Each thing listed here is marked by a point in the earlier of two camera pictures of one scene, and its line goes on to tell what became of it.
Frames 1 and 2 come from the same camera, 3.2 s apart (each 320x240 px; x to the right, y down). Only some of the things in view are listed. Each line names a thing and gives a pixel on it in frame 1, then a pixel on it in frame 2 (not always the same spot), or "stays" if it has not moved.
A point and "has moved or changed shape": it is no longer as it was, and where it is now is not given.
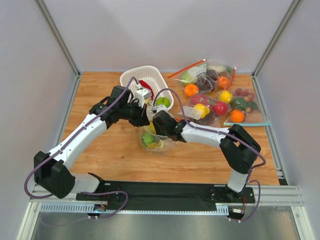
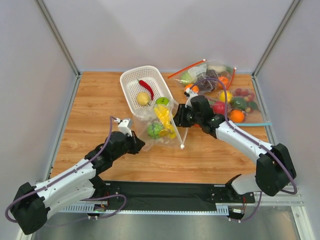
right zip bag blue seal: x=244 y=110 stays
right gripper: x=158 y=120 -> x=180 y=119
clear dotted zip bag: x=155 y=144 has moved or changed shape
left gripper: x=141 y=117 -> x=136 y=144
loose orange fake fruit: x=191 y=90 stays
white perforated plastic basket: x=150 y=75 stays
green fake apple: x=165 y=101 stays
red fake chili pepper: x=143 y=83 stays
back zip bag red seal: x=208 y=76 stays
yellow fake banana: x=152 y=128 has moved or changed shape
